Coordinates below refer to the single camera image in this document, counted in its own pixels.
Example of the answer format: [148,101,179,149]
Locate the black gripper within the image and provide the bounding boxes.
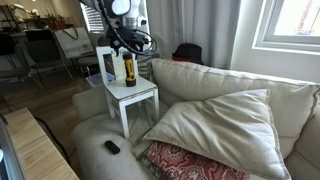
[106,28,150,54]

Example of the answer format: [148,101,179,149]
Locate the yellow black torch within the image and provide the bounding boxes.
[123,54,136,87]

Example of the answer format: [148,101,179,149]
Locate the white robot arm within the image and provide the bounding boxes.
[79,0,150,55]

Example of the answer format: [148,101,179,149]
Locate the small white wooden chair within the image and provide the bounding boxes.
[96,46,159,138]

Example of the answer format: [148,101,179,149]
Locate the grey white patterned blanket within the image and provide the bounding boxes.
[137,53,160,80]

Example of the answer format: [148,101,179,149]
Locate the white tote bag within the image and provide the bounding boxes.
[54,28,94,58]

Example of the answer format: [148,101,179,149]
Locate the clear plastic storage bin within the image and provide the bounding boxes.
[86,73,114,88]

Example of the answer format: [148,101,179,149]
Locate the black hat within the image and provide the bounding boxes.
[172,43,203,65]

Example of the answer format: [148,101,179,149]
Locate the black folding chair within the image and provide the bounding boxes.
[25,29,73,84]

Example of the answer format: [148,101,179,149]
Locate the white curtain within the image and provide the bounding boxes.
[146,0,241,69]

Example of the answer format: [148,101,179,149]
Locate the black remote control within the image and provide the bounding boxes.
[104,140,120,154]

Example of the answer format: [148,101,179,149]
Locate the red patterned cushion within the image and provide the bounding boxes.
[146,141,249,180]

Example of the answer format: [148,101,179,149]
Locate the beige throw pillow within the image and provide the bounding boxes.
[145,89,291,180]

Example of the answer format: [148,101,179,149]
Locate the light wooden table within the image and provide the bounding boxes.
[5,108,80,180]

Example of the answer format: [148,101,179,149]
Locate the beige fabric sofa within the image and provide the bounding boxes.
[72,59,320,180]

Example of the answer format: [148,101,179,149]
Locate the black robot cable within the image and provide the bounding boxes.
[94,0,158,56]

